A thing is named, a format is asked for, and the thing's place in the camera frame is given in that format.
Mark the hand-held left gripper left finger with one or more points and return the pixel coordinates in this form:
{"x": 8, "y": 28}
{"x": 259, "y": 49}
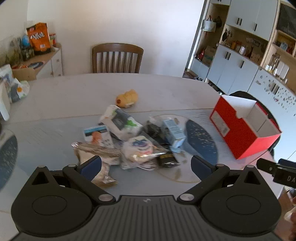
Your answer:
{"x": 92, "y": 165}

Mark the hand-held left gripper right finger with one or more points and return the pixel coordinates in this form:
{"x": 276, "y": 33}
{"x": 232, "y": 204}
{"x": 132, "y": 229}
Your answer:
{"x": 200, "y": 167}

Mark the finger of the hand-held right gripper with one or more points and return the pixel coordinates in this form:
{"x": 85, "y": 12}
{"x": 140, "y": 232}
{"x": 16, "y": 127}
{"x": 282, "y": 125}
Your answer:
{"x": 266, "y": 165}

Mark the clear biscuit packet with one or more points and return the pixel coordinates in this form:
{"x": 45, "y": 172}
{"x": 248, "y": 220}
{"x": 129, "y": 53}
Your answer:
{"x": 92, "y": 150}

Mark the blue and white cracker packet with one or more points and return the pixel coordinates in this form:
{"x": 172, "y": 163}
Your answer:
{"x": 97, "y": 136}

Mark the small black sachet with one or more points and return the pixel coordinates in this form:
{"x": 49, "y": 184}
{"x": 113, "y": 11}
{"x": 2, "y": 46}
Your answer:
{"x": 167, "y": 160}

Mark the red cardboard box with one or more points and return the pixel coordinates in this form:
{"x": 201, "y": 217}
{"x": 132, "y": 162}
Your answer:
{"x": 238, "y": 139}

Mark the light blue small carton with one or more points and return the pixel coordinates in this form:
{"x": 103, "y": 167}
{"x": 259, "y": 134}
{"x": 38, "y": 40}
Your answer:
{"x": 174, "y": 133}

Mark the white blueberry print packet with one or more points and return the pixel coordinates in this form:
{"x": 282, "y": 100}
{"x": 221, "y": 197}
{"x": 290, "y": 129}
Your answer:
{"x": 138, "y": 148}

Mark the white and grey bag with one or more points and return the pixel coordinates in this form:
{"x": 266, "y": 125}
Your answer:
{"x": 120, "y": 120}

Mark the crinkled black packet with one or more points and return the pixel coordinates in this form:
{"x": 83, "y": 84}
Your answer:
{"x": 153, "y": 131}

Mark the yellow squishy animal toy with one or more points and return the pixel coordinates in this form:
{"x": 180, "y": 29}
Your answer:
{"x": 127, "y": 97}

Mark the white marble desktop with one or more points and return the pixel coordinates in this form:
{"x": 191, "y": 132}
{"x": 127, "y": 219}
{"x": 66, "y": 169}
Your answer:
{"x": 175, "y": 92}

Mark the printed table mat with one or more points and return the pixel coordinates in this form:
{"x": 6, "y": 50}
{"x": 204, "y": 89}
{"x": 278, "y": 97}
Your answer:
{"x": 57, "y": 129}
{"x": 7, "y": 157}

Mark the white patterned plastic bag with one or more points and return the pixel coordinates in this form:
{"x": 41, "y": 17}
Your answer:
{"x": 16, "y": 88}

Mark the white sideboard cabinet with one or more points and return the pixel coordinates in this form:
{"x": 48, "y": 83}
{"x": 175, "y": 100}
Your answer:
{"x": 52, "y": 62}

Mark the round blue pad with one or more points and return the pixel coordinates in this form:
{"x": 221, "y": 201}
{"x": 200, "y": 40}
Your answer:
{"x": 36, "y": 65}

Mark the brown cardboard box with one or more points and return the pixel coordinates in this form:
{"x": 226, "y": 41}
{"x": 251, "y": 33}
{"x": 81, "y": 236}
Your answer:
{"x": 24, "y": 73}

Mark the brown wooden chair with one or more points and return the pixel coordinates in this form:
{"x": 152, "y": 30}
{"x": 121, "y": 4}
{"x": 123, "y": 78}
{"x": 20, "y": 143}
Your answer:
{"x": 118, "y": 49}

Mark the red lidded jars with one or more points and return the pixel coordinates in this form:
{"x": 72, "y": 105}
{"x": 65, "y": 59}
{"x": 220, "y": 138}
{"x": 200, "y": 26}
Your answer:
{"x": 53, "y": 39}

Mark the group of glass bottles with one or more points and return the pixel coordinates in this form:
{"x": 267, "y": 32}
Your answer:
{"x": 16, "y": 49}

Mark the orange snack bag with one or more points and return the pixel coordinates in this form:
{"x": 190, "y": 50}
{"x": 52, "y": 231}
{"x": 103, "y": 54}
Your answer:
{"x": 39, "y": 37}

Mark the small blue globe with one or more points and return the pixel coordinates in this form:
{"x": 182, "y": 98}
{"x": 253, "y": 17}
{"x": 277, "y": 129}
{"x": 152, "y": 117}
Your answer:
{"x": 26, "y": 41}

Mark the hanging tote bag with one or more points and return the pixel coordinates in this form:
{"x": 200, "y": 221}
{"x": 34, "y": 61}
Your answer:
{"x": 209, "y": 25}

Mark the black chalkboard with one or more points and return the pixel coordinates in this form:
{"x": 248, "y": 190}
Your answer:
{"x": 286, "y": 19}

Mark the white wall cabinet unit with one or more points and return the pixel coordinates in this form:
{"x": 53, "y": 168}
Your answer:
{"x": 240, "y": 62}

